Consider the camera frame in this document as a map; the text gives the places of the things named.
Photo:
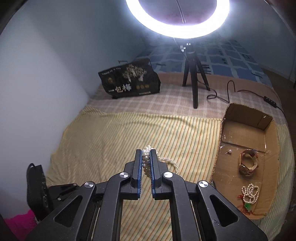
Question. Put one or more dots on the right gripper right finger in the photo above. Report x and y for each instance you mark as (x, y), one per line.
(198, 211)

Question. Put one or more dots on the brown cardboard box tray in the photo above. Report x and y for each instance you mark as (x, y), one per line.
(248, 177)

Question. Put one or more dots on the white ring light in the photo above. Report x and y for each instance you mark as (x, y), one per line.
(183, 31)

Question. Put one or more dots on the black tripod stand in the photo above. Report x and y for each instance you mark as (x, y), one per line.
(192, 64)

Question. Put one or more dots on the black snack bag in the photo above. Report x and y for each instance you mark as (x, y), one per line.
(131, 80)

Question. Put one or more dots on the blue checked quilt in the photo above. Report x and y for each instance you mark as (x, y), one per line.
(218, 57)

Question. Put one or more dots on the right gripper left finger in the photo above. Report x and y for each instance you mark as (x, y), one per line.
(94, 210)

